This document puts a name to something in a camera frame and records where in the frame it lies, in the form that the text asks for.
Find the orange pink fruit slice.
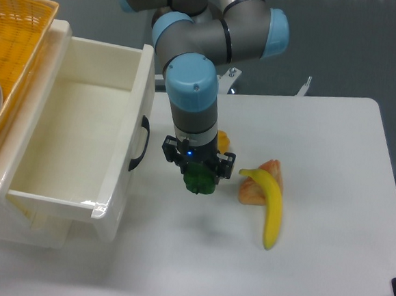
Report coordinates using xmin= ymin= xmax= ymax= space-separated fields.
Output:
xmin=238 ymin=159 xmax=284 ymax=206

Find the open upper white drawer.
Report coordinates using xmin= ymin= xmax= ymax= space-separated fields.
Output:
xmin=9 ymin=38 xmax=155 ymax=242

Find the yellow woven basket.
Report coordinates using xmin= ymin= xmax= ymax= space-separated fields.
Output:
xmin=0 ymin=0 xmax=59 ymax=136

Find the white bracket at table edge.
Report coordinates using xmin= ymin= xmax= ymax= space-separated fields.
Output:
xmin=295 ymin=76 xmax=313 ymax=97

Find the green pepper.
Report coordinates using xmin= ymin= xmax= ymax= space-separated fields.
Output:
xmin=183 ymin=163 xmax=215 ymax=195

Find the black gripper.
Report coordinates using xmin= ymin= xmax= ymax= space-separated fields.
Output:
xmin=161 ymin=135 xmax=237 ymax=185

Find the orange fruit behind gripper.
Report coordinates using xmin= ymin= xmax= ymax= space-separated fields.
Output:
xmin=217 ymin=130 xmax=230 ymax=154

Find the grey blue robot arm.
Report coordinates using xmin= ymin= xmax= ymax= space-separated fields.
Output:
xmin=118 ymin=0 xmax=290 ymax=186

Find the white drawer cabinet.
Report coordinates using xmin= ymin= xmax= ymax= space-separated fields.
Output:
xmin=0 ymin=20 xmax=72 ymax=249

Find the yellow banana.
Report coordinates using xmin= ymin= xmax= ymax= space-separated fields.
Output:
xmin=239 ymin=168 xmax=283 ymax=250

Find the black drawer handle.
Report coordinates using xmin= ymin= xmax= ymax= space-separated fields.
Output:
xmin=127 ymin=113 xmax=152 ymax=174

